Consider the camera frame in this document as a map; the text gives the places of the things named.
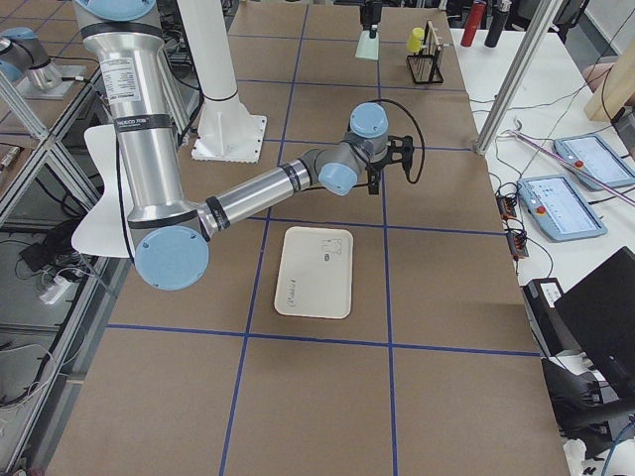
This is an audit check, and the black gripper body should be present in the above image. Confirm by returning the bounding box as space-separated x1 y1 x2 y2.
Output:
365 157 390 186
361 0 383 26

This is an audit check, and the mint green cup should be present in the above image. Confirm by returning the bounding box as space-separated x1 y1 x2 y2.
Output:
355 30 379 60

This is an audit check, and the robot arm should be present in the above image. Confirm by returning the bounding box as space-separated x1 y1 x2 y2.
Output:
74 1 389 291

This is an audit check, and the yellow cup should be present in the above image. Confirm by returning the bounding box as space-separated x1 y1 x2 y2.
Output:
406 27 426 55

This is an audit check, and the cream rabbit serving tray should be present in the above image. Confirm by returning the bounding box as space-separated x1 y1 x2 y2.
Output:
274 226 353 319

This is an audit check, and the red bottle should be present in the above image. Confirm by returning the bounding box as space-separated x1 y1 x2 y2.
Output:
460 0 487 48

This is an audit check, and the black bottle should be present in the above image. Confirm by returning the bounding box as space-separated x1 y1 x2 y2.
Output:
484 0 512 48

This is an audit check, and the metal rod white stand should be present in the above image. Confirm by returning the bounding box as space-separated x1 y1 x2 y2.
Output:
509 130 634 206

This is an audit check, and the near blue teach pendant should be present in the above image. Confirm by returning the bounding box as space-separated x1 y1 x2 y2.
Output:
518 175 607 242

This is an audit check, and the blue teach pendant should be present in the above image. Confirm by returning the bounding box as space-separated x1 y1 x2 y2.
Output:
518 175 607 242
554 134 634 191

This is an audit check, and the far blue teach pendant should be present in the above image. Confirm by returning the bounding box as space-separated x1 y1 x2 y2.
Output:
554 134 634 191

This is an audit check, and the black laptop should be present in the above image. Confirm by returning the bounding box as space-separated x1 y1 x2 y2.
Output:
555 246 634 398

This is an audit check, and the white chair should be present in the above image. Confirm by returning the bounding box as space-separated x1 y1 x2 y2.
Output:
71 124 129 258

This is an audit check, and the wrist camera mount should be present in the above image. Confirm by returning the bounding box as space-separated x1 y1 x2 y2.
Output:
386 135 415 176

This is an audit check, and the black wire cup rack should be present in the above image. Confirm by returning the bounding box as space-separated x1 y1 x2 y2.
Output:
406 41 445 84

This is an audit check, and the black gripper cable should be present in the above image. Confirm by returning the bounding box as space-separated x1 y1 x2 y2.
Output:
371 98 426 185

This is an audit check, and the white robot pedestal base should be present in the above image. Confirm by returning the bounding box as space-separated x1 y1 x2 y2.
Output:
178 0 267 164

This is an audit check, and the aluminium frame post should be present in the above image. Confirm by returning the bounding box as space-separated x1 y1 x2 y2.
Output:
474 0 564 156

